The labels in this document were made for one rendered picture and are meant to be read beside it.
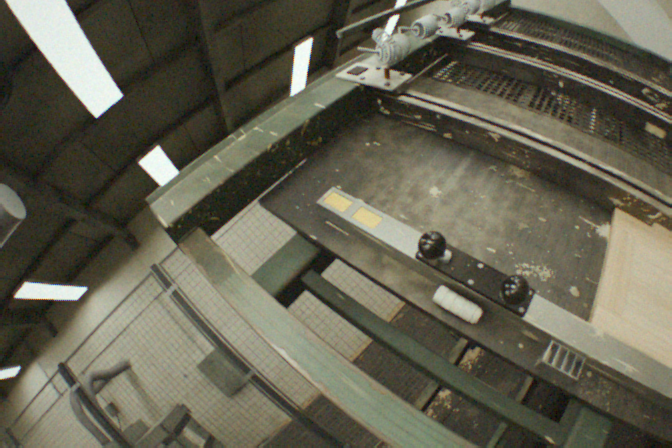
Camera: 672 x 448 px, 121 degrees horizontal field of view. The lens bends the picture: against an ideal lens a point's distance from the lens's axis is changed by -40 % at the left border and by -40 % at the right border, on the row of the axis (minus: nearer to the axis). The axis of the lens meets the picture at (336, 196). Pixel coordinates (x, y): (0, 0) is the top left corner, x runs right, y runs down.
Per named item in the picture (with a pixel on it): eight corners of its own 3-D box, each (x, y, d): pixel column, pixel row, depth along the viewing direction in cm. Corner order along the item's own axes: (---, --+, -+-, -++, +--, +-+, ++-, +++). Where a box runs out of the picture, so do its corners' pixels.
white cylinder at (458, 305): (431, 303, 47) (472, 328, 43) (433, 295, 45) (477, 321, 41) (440, 290, 49) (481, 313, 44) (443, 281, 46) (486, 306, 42)
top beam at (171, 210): (187, 259, 61) (163, 229, 53) (169, 235, 66) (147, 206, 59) (510, 11, 160) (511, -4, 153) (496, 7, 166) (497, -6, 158)
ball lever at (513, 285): (512, 307, 41) (521, 312, 30) (492, 296, 43) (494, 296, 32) (524, 285, 41) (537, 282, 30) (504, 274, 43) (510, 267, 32)
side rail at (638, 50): (666, 79, 102) (672, 63, 94) (507, 21, 161) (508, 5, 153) (665, 75, 105) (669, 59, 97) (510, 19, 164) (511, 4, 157)
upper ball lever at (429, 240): (448, 272, 47) (435, 264, 36) (428, 261, 49) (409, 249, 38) (459, 251, 47) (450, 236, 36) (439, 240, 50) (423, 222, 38)
